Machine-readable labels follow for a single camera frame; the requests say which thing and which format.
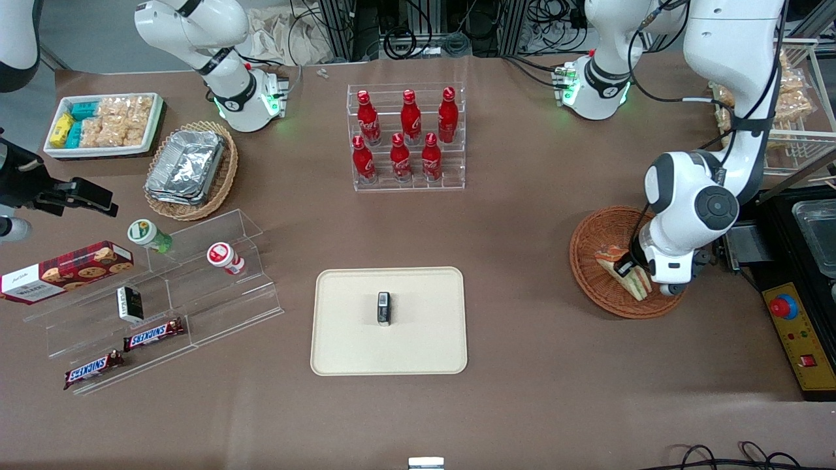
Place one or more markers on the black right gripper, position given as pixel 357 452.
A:
pixel 25 179

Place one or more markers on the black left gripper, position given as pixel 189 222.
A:
pixel 624 267

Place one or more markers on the triangular sandwich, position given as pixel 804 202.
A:
pixel 639 287

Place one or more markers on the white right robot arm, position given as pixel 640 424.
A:
pixel 196 26

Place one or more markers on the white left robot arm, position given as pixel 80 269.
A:
pixel 718 52

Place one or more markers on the brown round wicker basket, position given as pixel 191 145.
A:
pixel 607 225

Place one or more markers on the tan oval wicker basket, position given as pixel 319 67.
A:
pixel 225 176

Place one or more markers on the beige plastic tray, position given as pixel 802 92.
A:
pixel 353 339

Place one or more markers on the teal snack packet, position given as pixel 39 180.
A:
pixel 74 135
pixel 83 110

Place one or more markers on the clear bag of rice crackers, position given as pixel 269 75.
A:
pixel 140 108
pixel 124 132
pixel 112 108
pixel 91 132

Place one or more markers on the yellow snack packet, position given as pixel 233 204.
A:
pixel 61 130

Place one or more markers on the red tartan cookie box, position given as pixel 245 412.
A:
pixel 72 267

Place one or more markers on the green lid drink cup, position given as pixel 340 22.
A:
pixel 147 234

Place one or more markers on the white rectangular snack bin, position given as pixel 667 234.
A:
pixel 155 124

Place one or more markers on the stacked aluminium foil trays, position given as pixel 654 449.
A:
pixel 186 166

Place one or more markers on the small black white carton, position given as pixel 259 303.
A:
pixel 130 305

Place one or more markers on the red lid drink cup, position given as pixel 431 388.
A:
pixel 223 256

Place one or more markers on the snickers chocolate bar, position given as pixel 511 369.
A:
pixel 93 370
pixel 153 334

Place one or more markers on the red emergency stop button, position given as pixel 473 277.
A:
pixel 783 307

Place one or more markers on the clear acrylic stepped shelf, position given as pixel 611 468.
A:
pixel 215 307

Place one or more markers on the fried snack bag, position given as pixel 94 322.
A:
pixel 793 79
pixel 722 119
pixel 797 108
pixel 722 96

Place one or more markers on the black machine with yellow panel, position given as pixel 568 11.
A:
pixel 793 352

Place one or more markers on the metal pan in machine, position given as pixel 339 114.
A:
pixel 816 235

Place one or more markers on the clear acrylic bottle rack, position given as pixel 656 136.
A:
pixel 450 166

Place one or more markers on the red cola bottle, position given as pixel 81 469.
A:
pixel 400 160
pixel 448 117
pixel 431 160
pixel 410 119
pixel 363 162
pixel 368 121

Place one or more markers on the small black box upright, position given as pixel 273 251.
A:
pixel 384 308

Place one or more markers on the crumpled beige cloth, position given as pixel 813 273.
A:
pixel 274 32

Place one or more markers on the aluminium frame rack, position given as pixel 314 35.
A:
pixel 339 26

